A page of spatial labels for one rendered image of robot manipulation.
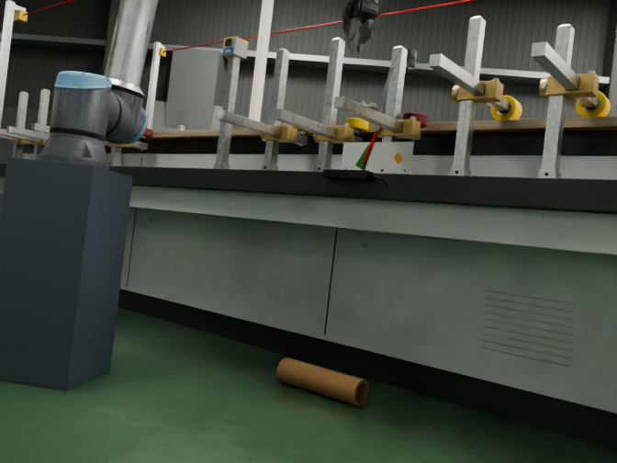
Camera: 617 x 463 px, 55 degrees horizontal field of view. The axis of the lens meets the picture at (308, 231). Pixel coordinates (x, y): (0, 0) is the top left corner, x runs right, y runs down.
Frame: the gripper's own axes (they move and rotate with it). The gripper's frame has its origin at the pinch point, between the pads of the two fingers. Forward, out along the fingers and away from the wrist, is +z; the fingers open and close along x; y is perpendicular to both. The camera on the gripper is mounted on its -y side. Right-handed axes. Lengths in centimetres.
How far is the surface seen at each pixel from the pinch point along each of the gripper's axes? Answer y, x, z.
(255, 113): -189, 26, -14
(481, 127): 6.1, 43.4, 16.4
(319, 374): -6, 4, 98
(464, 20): -379, 300, -194
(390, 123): 2.6, 13.3, 20.2
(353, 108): 12.1, -3.8, 20.5
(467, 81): 26.5, 21.8, 10.6
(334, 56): -27.3, 5.4, -5.4
